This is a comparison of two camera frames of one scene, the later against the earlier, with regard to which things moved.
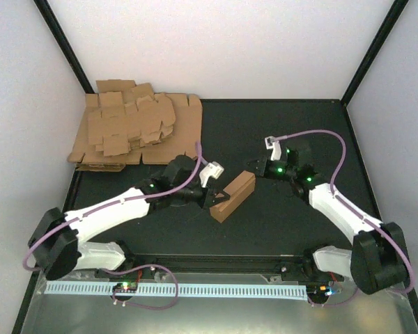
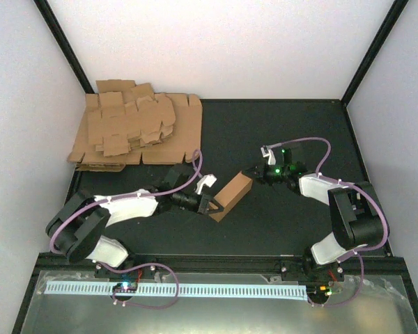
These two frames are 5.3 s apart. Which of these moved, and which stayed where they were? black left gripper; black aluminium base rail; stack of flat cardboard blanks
Moved: black left gripper
Stayed: stack of flat cardboard blanks; black aluminium base rail
